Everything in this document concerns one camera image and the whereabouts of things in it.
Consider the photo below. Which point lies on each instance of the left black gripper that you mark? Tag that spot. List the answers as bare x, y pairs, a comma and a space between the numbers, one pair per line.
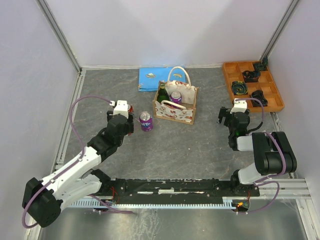
129, 128

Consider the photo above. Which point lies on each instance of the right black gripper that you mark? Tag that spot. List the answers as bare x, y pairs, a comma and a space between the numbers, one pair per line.
223, 113

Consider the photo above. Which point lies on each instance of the red soda can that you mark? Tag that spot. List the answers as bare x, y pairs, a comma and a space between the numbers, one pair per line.
130, 108

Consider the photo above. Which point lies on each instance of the purple soda can front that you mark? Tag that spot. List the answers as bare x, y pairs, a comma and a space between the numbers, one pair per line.
146, 121

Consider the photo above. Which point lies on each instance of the purple soda can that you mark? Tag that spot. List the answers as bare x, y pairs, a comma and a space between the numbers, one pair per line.
176, 97
146, 121

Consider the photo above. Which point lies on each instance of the patterned canvas tote bag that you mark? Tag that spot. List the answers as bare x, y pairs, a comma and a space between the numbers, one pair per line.
181, 113

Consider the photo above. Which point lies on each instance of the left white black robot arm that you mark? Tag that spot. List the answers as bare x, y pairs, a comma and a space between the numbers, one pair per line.
45, 199

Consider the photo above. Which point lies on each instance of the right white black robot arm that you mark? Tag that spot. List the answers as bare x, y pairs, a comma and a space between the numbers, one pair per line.
272, 154

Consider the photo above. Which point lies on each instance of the rolled dark sock left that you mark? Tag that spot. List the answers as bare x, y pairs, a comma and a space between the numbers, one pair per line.
239, 88

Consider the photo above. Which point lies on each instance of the rolled dark sock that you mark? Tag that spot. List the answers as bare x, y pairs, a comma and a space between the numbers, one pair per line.
251, 76
258, 94
239, 88
261, 65

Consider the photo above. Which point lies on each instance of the rolled dark sock bottom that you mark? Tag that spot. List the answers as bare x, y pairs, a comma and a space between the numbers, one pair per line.
258, 94

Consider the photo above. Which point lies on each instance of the orange compartment tray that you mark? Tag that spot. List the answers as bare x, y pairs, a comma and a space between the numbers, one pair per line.
233, 72

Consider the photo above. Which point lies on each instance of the rolled dark sock middle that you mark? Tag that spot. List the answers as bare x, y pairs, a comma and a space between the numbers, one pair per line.
251, 76

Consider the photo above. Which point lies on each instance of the dark green glass bottle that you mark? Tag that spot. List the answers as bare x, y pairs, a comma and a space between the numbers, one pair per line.
162, 93

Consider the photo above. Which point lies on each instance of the blue printed folded cloth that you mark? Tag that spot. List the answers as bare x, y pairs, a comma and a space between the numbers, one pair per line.
149, 77

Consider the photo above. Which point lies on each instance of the rolled dark sock top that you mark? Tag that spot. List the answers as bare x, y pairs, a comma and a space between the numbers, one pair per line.
261, 65

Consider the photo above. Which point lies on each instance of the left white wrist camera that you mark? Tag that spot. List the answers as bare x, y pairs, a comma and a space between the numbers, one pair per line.
120, 107

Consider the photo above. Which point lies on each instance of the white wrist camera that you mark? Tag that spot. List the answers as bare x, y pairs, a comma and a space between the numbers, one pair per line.
120, 107
239, 105

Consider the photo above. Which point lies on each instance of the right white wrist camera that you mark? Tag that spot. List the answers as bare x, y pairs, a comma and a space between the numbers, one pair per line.
239, 105

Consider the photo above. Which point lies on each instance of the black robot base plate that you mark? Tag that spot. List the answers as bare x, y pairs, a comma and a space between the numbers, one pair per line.
175, 191

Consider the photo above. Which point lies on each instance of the blue slotted cable duct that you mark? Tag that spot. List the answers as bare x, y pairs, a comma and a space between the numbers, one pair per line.
89, 202

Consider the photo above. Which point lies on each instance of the aluminium frame rail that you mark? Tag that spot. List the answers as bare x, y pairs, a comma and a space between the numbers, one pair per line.
287, 188

